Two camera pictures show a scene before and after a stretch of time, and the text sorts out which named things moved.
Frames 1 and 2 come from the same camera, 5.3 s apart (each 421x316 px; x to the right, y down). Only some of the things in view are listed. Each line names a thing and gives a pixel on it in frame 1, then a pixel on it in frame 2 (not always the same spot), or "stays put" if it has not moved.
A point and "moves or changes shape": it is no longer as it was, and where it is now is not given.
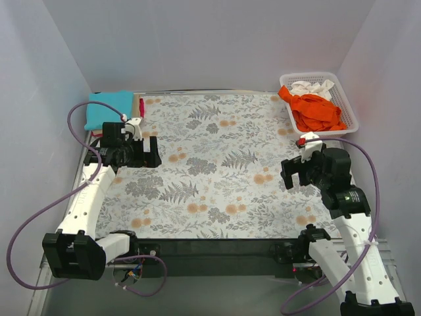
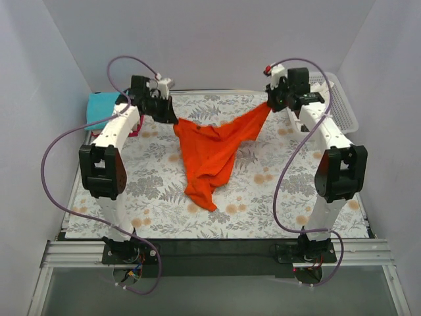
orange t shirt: x=312 y=112 moves or changes shape
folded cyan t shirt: x=97 y=114 stays put
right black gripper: x=297 y=172 → x=273 y=99
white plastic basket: x=337 y=96 stays put
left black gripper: x=145 y=155 → x=165 y=112
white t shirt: x=302 y=87 stays put
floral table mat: x=220 y=176 stays put
